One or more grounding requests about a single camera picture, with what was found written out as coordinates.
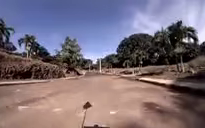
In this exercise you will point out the brown dirt road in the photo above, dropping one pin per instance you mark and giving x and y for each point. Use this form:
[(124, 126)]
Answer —
[(103, 93)]

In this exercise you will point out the pale kerb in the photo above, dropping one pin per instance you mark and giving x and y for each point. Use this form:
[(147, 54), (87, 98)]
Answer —
[(23, 81), (156, 81)]

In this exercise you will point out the robot's own part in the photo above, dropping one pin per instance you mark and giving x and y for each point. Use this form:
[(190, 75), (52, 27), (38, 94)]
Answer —
[(85, 113)]

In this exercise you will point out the wood of dark trees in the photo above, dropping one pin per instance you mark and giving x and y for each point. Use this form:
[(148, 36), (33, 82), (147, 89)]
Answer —
[(156, 46)]

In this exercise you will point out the green leafy tree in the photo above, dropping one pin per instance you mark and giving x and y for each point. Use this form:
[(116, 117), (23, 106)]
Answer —
[(70, 51)]

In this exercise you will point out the pale pole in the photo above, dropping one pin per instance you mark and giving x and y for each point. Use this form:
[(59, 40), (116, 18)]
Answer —
[(100, 65)]

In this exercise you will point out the dry grass slope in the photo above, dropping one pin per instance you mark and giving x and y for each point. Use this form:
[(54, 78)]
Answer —
[(190, 68)]

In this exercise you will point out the earth bank with dry grass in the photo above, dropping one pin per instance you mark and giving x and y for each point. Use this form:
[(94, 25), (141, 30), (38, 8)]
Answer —
[(20, 66)]

